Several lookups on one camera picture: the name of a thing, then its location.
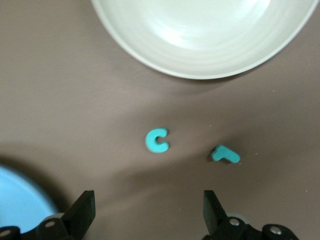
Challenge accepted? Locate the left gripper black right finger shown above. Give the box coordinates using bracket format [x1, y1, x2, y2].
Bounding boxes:
[202, 189, 301, 240]

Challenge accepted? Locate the teal foam letter r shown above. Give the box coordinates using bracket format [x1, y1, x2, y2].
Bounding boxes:
[210, 144, 242, 165]

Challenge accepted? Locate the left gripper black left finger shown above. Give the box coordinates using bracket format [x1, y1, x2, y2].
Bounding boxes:
[0, 190, 97, 240]

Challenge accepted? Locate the blue plate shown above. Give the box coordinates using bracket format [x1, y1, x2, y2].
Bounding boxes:
[0, 164, 60, 234]

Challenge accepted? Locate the beige plate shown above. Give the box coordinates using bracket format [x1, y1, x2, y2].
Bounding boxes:
[90, 0, 320, 81]

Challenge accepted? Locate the teal foam letter c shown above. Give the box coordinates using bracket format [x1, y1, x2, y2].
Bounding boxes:
[144, 127, 171, 154]

